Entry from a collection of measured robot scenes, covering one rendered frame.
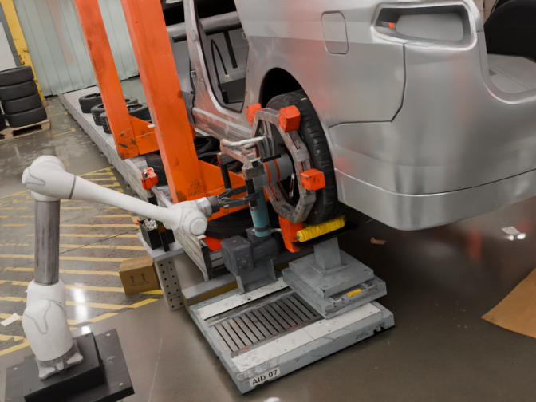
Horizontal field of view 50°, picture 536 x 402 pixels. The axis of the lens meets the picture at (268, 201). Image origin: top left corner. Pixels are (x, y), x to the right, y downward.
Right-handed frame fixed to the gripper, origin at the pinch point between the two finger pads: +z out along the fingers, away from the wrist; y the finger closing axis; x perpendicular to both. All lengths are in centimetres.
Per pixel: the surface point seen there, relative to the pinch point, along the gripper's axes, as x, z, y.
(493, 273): -83, 122, 16
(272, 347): -75, -8, 9
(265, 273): -73, 17, -56
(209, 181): -10, -1, -62
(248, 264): -54, 3, -39
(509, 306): -82, 104, 45
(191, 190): -11, -13, -60
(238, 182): -15, 15, -62
